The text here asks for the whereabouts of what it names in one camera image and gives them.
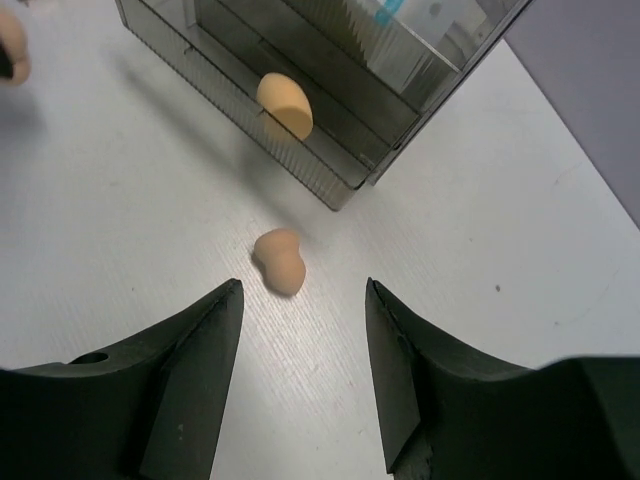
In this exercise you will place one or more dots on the clear acrylic drawer organizer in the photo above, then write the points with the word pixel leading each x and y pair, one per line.
pixel 371 87

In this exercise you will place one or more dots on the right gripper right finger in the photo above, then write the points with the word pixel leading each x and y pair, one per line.
pixel 447 410

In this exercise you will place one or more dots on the beige sponge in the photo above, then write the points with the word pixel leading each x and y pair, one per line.
pixel 277 253
pixel 15 60
pixel 287 111

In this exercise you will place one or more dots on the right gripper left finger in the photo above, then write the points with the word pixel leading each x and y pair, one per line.
pixel 147 407

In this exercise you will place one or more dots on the white blue packet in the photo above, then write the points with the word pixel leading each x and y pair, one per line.
pixel 387 10

